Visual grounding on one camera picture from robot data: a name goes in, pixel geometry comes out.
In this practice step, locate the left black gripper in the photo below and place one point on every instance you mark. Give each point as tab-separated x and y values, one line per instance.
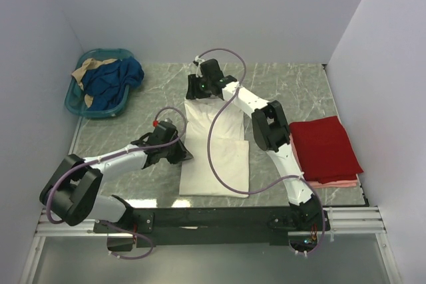
182	155

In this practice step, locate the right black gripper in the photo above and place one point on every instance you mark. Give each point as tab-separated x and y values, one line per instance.
192	91

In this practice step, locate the cream white t-shirt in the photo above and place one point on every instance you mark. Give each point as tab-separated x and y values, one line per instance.
228	147

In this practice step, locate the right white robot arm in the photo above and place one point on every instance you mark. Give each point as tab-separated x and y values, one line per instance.
271	133

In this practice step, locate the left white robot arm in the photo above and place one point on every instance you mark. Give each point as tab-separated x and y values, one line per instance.
72	192

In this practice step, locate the blue t-shirt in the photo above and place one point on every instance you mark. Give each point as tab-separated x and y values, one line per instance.
129	73

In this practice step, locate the teal plastic laundry basket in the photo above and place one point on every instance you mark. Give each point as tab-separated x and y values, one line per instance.
75	99

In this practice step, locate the tan t-shirt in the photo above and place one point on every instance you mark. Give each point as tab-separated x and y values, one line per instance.
98	81

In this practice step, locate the black base beam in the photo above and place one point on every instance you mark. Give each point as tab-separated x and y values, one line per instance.
202	226

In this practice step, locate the folded red t-shirt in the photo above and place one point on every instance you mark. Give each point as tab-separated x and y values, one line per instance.
324	151

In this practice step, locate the folded pink t-shirt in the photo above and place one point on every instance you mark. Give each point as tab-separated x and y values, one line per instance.
336	184

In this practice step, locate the aluminium rail frame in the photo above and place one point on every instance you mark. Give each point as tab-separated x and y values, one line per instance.
355	250

